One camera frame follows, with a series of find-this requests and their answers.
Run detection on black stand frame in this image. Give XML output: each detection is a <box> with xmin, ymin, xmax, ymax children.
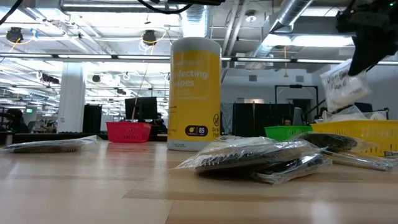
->
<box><xmin>274</xmin><ymin>84</ymin><xmax>320</xmax><ymax>125</ymax></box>

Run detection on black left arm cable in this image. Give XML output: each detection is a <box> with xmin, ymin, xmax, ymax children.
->
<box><xmin>136</xmin><ymin>0</ymin><xmax>193</xmax><ymax>15</ymax></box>

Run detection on yellow disinfecting wipes canister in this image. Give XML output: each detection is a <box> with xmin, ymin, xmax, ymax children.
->
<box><xmin>167</xmin><ymin>37</ymin><xmax>223</xmax><ymax>152</ymax></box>

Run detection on round ribbed ceiling duct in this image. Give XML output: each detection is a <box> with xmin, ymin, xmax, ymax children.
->
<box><xmin>180</xmin><ymin>3</ymin><xmax>210</xmax><ymax>38</ymax></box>

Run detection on black partition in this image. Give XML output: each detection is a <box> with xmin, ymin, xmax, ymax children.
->
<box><xmin>232</xmin><ymin>102</ymin><xmax>295</xmax><ymax>138</ymax></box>

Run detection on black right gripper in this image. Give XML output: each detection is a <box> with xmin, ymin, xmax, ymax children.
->
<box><xmin>335</xmin><ymin>11</ymin><xmax>398</xmax><ymax>77</ymax></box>

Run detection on black aluminium table frame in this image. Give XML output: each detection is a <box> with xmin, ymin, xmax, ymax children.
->
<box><xmin>0</xmin><ymin>133</ymin><xmax>170</xmax><ymax>144</ymax></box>

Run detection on black monitor back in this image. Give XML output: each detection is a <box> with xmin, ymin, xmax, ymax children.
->
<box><xmin>124</xmin><ymin>96</ymin><xmax>159</xmax><ymax>121</ymax></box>

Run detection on small clear plastic packet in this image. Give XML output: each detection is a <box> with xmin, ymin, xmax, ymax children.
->
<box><xmin>320</xmin><ymin>148</ymin><xmax>398</xmax><ymax>172</ymax></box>

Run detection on green plastic basket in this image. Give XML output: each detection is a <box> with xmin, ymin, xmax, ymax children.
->
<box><xmin>264</xmin><ymin>125</ymin><xmax>313</xmax><ymax>142</ymax></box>

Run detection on red plastic basket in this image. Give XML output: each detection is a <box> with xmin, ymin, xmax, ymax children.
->
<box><xmin>105</xmin><ymin>121</ymin><xmax>152</xmax><ymax>144</ymax></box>

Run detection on yellow plastic basket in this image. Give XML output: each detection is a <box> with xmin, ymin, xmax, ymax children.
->
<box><xmin>310</xmin><ymin>119</ymin><xmax>398</xmax><ymax>158</ymax></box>

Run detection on black ceiling device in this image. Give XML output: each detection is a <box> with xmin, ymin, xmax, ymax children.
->
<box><xmin>5</xmin><ymin>26</ymin><xmax>24</xmax><ymax>44</ymax></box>
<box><xmin>142</xmin><ymin>29</ymin><xmax>157</xmax><ymax>46</ymax></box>

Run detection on bagged black hair ties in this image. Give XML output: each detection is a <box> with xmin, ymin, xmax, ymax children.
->
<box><xmin>173</xmin><ymin>136</ymin><xmax>333</xmax><ymax>187</ymax></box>
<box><xmin>292</xmin><ymin>131</ymin><xmax>379</xmax><ymax>155</ymax></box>
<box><xmin>0</xmin><ymin>134</ymin><xmax>100</xmax><ymax>154</ymax></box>

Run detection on white pillar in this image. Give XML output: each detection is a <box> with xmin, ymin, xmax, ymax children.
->
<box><xmin>57</xmin><ymin>62</ymin><xmax>86</xmax><ymax>134</ymax></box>

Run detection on silver ventilation duct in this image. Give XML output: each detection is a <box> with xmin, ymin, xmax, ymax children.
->
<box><xmin>244</xmin><ymin>0</ymin><xmax>315</xmax><ymax>70</ymax></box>

